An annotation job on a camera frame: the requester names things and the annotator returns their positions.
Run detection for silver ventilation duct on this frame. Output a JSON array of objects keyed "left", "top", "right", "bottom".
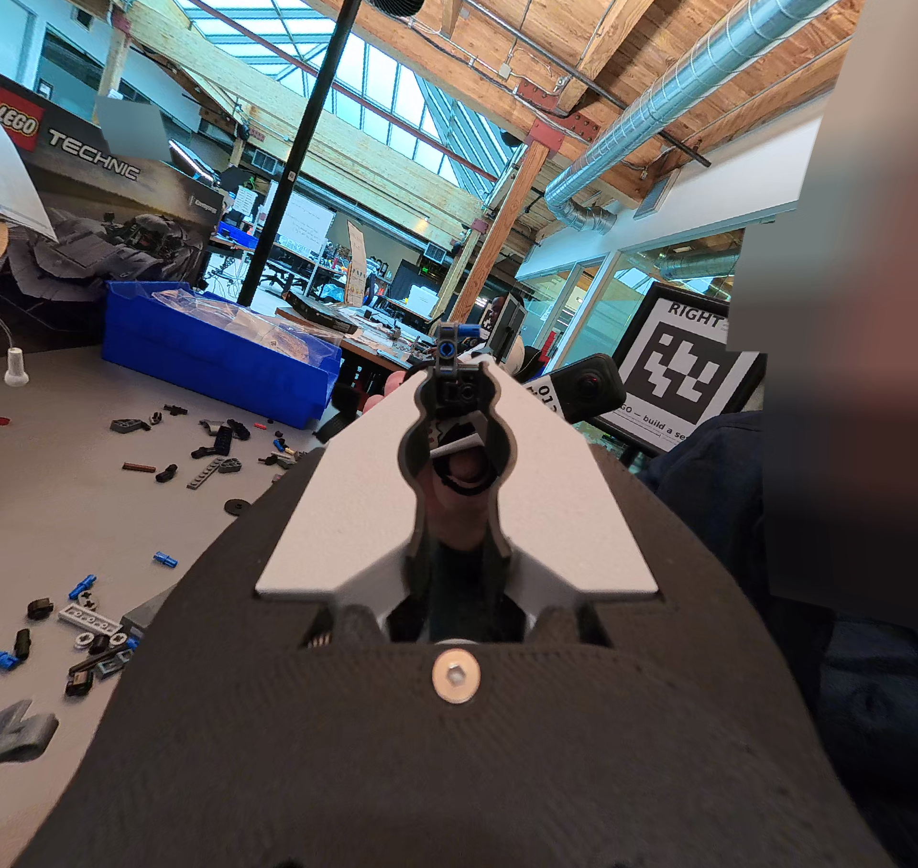
[{"left": 544, "top": 0, "right": 888, "bottom": 236}]

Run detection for pile of small lego pieces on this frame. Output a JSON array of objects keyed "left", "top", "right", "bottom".
[{"left": 0, "top": 574, "right": 144, "bottom": 700}]

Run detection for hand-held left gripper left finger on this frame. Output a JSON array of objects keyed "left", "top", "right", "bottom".
[{"left": 254, "top": 369, "right": 433, "bottom": 636}]

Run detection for black vertical pole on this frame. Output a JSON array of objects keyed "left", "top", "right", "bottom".
[{"left": 235, "top": 0, "right": 429, "bottom": 307}]

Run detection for dark printed set box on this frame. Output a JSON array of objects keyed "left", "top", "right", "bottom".
[{"left": 0, "top": 74, "right": 229, "bottom": 354}]

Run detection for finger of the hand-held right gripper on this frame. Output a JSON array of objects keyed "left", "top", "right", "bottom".
[{"left": 429, "top": 429, "right": 485, "bottom": 463}]

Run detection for clear plastic bags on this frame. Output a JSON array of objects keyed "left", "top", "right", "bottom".
[{"left": 149, "top": 286, "right": 345, "bottom": 366}]

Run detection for flat black box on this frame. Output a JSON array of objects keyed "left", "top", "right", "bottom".
[{"left": 285, "top": 289, "right": 361, "bottom": 336}]

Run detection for black lego wheel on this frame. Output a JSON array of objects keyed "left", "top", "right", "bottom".
[{"left": 429, "top": 445, "right": 497, "bottom": 498}]

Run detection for person's right hand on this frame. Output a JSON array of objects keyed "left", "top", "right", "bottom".
[{"left": 361, "top": 368, "right": 499, "bottom": 555}]

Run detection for person's right forearm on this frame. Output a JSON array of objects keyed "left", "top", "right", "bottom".
[{"left": 426, "top": 545, "right": 506, "bottom": 641}]

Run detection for person's body in dark clothing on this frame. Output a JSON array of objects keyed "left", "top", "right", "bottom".
[{"left": 637, "top": 411, "right": 918, "bottom": 868}]

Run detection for grey lego car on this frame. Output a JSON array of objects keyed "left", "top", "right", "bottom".
[{"left": 0, "top": 698, "right": 60, "bottom": 766}]

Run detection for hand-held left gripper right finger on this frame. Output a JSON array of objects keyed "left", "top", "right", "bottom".
[{"left": 482, "top": 362, "right": 658, "bottom": 638}]

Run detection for small grey lego subassembly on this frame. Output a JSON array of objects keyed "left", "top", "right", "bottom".
[{"left": 432, "top": 322, "right": 483, "bottom": 412}]

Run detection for whiteboard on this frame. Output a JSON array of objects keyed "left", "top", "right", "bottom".
[{"left": 276, "top": 197, "right": 338, "bottom": 251}]

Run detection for scattered dark lego pieces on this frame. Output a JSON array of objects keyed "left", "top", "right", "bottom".
[{"left": 0, "top": 402, "right": 306, "bottom": 519}]

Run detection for instruction booklet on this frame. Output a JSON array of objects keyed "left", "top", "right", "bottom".
[{"left": 0, "top": 124, "right": 60, "bottom": 243}]

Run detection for blue plastic bin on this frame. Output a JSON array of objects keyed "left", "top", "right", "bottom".
[{"left": 102, "top": 279, "right": 344, "bottom": 430}]

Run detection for wooden support post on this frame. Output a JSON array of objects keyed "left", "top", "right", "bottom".
[{"left": 443, "top": 138, "right": 552, "bottom": 326}]

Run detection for framed marker sign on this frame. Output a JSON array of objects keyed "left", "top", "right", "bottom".
[{"left": 594, "top": 280, "right": 766, "bottom": 458}]

